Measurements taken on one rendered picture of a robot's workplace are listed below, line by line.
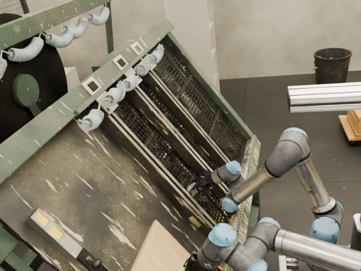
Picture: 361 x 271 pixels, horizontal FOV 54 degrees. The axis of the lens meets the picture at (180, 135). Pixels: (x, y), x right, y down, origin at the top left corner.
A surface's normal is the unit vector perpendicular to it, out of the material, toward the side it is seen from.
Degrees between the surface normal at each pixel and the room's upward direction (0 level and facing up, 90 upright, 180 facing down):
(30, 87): 90
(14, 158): 56
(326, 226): 7
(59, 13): 90
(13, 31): 90
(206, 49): 90
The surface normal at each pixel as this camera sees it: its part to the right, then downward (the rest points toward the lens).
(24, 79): 0.95, 0.02
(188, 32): -0.18, 0.51
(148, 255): 0.72, -0.46
